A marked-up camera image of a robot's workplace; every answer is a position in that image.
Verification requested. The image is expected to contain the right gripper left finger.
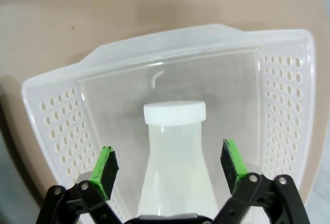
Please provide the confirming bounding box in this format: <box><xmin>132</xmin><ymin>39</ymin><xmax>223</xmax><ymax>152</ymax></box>
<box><xmin>36</xmin><ymin>145</ymin><xmax>122</xmax><ymax>224</ymax></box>

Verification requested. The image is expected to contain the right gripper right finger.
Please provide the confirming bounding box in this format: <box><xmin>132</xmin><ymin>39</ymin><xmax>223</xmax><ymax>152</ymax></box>
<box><xmin>213</xmin><ymin>139</ymin><xmax>310</xmax><ymax>224</ymax></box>

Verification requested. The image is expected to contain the white conical flask with cap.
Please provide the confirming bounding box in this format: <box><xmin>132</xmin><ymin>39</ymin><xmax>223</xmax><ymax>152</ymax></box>
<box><xmin>136</xmin><ymin>99</ymin><xmax>220</xmax><ymax>218</ymax></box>

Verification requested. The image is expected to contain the white basket with paper label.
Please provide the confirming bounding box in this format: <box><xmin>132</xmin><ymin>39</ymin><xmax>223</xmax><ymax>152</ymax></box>
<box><xmin>21</xmin><ymin>23</ymin><xmax>323</xmax><ymax>224</ymax></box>

